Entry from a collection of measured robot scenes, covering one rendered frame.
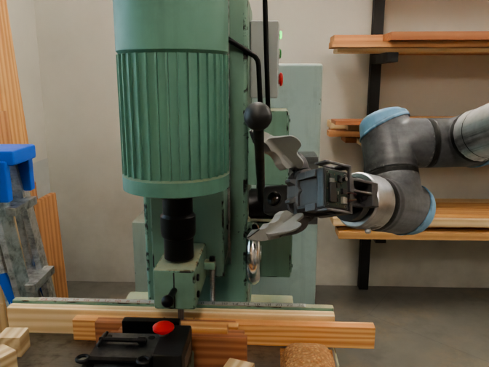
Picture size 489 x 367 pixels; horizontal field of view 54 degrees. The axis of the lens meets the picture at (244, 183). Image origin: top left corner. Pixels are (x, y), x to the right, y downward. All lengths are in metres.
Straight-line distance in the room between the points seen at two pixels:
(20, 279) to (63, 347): 0.70
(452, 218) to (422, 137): 2.02
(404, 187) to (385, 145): 0.08
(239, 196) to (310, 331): 0.30
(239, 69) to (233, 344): 0.51
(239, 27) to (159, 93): 0.30
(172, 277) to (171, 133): 0.24
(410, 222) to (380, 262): 2.52
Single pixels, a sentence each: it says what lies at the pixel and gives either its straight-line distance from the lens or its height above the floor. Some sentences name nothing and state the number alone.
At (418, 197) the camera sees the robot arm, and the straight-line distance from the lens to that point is 0.84.
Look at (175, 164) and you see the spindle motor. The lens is 0.72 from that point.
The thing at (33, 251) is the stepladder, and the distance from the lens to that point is 1.72.
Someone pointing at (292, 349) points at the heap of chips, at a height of 0.93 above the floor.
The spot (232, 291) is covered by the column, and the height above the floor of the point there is 0.91.
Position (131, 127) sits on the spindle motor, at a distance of 0.74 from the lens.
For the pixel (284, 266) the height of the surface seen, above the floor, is 0.98.
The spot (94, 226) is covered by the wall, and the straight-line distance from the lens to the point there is 3.37.
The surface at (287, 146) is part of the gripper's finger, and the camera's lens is 0.68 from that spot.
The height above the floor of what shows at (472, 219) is 0.61.
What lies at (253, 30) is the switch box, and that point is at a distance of 1.05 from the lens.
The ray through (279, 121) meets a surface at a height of 1.28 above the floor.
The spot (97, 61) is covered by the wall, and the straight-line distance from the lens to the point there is 3.20.
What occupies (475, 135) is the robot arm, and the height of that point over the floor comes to 1.27.
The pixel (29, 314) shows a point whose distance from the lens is 0.99.
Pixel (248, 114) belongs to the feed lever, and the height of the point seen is 1.32.
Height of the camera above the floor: 1.36
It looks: 12 degrees down
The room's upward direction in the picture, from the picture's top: straight up
